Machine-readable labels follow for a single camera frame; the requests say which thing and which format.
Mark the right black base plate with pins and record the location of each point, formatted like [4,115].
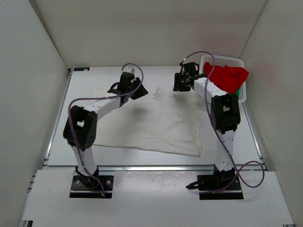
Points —
[210,189]

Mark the white plastic basket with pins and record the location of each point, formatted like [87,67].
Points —
[223,61]

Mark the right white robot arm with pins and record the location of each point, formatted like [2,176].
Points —
[224,114]

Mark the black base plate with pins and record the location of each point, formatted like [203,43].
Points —
[210,189]
[81,189]

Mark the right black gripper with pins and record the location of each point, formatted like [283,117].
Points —
[178,87]

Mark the aluminium rail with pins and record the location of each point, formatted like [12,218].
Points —
[153,168]

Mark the red t shirt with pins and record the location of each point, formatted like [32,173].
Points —
[229,79]

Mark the green t shirt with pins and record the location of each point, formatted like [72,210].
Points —
[240,94]

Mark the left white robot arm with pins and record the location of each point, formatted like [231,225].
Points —
[81,127]

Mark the dark blue label sticker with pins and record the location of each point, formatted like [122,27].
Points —
[81,69]

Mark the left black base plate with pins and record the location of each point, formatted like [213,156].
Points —
[81,189]

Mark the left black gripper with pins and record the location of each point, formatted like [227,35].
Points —
[141,91]

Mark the white t shirt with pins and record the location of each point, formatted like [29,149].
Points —
[162,121]

